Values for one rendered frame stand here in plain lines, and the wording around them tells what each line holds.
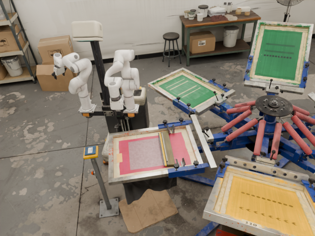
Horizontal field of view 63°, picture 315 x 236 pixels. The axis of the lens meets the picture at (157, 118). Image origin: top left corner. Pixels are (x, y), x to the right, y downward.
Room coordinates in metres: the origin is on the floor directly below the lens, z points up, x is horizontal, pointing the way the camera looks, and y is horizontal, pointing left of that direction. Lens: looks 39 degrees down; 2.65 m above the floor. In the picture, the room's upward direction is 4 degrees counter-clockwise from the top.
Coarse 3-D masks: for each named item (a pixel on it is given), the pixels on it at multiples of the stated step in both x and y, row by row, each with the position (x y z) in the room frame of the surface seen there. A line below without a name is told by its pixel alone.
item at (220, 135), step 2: (212, 134) 1.66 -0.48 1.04; (214, 134) 1.66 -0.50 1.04; (216, 134) 1.66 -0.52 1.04; (218, 134) 1.66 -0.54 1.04; (220, 134) 1.65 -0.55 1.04; (222, 134) 1.65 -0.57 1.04; (204, 136) 1.65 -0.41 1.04; (214, 136) 1.64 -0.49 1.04; (216, 136) 1.63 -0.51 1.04; (218, 136) 1.63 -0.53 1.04; (220, 136) 1.63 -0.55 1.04; (222, 136) 1.63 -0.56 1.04; (224, 136) 1.63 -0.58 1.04; (214, 138) 1.61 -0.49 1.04; (216, 138) 1.61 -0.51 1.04; (218, 138) 1.61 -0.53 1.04; (220, 138) 1.61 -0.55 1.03; (222, 138) 1.62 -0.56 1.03; (224, 138) 1.62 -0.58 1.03; (206, 140) 1.60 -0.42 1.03; (218, 140) 1.61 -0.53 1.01; (220, 140) 1.62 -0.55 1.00; (222, 140) 1.62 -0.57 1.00; (208, 142) 1.60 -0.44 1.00
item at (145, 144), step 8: (152, 136) 1.79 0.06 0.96; (176, 136) 1.76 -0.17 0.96; (120, 144) 1.71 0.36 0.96; (128, 144) 1.71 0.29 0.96; (136, 144) 1.70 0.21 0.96; (144, 144) 1.69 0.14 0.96; (152, 144) 1.68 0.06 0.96; (176, 144) 1.66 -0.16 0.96; (184, 144) 1.65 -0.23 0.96; (120, 152) 1.61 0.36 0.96; (128, 152) 1.60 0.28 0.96; (136, 152) 1.60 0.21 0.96; (144, 152) 1.59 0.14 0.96
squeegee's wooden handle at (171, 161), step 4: (164, 132) 1.80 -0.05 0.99; (164, 136) 1.74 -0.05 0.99; (168, 136) 1.74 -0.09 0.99; (164, 140) 1.68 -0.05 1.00; (168, 140) 1.68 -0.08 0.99; (168, 144) 1.63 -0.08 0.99; (168, 148) 1.58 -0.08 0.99; (168, 152) 1.53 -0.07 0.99; (172, 152) 1.54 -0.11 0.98; (168, 156) 1.48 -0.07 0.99; (172, 156) 1.49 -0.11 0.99; (168, 160) 1.44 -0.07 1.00; (172, 160) 1.44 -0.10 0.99; (168, 164) 1.39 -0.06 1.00; (172, 164) 1.40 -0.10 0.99
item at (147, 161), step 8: (152, 152) 1.58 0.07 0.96; (160, 152) 1.57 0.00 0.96; (176, 152) 1.56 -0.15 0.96; (184, 152) 1.55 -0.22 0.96; (128, 160) 1.51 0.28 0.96; (136, 160) 1.50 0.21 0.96; (144, 160) 1.50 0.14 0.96; (152, 160) 1.49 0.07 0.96; (160, 160) 1.48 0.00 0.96; (120, 168) 1.43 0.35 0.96; (128, 168) 1.42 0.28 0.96; (136, 168) 1.41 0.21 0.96; (144, 168) 1.41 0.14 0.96; (152, 168) 1.40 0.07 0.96; (160, 168) 1.39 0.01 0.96
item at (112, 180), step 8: (144, 128) 1.87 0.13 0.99; (152, 128) 1.86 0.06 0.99; (176, 128) 1.87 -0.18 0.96; (112, 136) 1.80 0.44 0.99; (120, 136) 1.82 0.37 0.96; (192, 136) 1.71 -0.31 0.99; (112, 144) 1.69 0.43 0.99; (192, 144) 1.61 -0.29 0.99; (112, 152) 1.59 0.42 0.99; (112, 160) 1.49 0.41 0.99; (200, 160) 1.42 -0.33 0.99; (112, 168) 1.40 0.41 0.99; (112, 176) 1.32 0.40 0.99; (128, 176) 1.31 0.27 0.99; (136, 176) 1.30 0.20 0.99; (144, 176) 1.30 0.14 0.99; (152, 176) 1.29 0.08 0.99; (160, 176) 1.30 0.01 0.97; (112, 184) 1.26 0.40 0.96
